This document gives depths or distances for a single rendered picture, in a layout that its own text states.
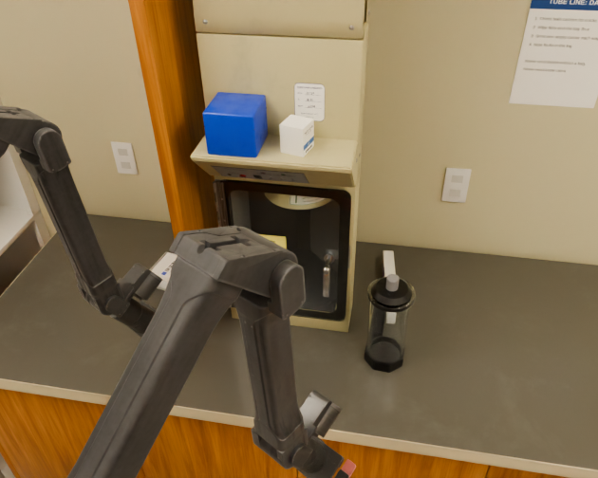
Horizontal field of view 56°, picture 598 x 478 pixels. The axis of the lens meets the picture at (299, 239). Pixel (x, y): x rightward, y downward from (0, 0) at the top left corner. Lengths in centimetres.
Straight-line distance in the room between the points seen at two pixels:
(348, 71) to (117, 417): 76
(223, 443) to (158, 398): 94
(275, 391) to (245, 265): 26
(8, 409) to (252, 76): 114
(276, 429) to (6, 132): 59
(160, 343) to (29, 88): 147
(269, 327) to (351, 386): 74
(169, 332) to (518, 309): 124
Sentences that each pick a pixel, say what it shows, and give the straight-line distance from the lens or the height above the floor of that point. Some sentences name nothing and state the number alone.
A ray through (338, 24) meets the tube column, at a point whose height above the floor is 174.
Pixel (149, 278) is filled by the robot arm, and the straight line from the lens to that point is 125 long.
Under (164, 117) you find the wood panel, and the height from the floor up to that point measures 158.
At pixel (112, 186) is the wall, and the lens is 201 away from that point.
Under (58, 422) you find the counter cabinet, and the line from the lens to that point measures 173.
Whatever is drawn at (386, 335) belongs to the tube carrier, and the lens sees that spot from 134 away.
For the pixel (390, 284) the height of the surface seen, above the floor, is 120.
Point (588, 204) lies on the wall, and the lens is 182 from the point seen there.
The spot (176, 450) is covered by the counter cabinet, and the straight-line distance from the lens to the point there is 163.
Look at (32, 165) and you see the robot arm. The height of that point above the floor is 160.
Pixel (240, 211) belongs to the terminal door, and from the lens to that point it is 131.
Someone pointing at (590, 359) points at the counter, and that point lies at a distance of 161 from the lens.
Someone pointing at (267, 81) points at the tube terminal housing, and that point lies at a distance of 115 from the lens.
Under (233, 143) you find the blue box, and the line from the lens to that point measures 110.
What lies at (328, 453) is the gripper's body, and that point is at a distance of 108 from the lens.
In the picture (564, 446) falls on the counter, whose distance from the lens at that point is 142.
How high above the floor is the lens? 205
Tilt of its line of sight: 38 degrees down
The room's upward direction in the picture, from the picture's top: 1 degrees counter-clockwise
